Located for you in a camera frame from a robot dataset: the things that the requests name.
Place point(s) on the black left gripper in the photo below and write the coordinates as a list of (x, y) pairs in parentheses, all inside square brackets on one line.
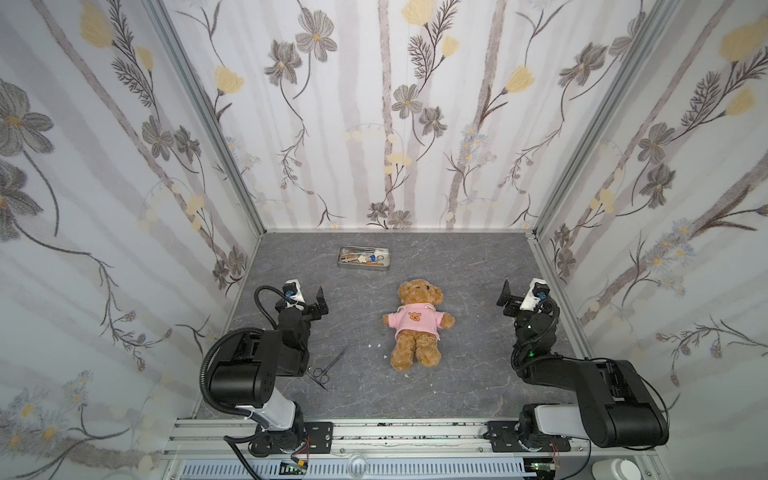
[(306, 310)]

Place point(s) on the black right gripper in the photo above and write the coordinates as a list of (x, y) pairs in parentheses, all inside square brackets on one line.
[(518, 303)]

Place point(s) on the pink teddy hoodie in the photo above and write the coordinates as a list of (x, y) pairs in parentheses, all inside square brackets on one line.
[(418, 317)]

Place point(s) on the brown teddy bear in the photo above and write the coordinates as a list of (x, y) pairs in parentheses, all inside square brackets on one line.
[(413, 346)]

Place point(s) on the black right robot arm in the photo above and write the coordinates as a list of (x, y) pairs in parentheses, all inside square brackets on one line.
[(614, 405)]

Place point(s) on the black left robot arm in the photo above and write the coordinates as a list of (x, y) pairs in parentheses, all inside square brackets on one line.
[(238, 375)]

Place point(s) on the metal instrument tray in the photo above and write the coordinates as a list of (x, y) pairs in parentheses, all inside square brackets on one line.
[(364, 257)]

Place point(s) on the steel surgical scissors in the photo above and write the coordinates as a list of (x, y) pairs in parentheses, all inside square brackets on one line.
[(320, 376)]

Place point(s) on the white round container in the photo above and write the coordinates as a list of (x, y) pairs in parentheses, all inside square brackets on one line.
[(615, 469)]

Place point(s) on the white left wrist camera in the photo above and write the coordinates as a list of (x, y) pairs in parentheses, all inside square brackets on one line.
[(293, 294)]

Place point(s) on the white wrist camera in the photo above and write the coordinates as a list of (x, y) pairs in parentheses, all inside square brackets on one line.
[(293, 294), (538, 291)]

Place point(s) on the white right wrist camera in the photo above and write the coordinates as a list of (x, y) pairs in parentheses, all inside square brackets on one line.
[(538, 291)]

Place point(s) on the white perforated cable duct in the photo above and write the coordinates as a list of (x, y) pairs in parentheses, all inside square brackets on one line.
[(362, 468)]

